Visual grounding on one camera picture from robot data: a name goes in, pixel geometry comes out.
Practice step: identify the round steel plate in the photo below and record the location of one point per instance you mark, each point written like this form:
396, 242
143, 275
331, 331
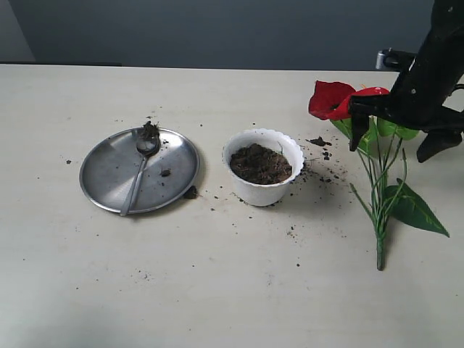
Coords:
108, 170

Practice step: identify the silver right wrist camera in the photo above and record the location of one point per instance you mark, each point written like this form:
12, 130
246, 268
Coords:
393, 60

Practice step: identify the artificial red flower plant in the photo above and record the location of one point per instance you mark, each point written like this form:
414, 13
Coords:
383, 157

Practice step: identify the steel spoon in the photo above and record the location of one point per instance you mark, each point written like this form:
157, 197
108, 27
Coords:
147, 145

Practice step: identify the soil clump by plate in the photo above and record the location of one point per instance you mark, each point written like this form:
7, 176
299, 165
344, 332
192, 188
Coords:
191, 193

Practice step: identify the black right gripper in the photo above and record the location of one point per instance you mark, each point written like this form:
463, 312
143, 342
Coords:
416, 100

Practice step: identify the white flower pot with soil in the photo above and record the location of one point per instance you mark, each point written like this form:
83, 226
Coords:
262, 164

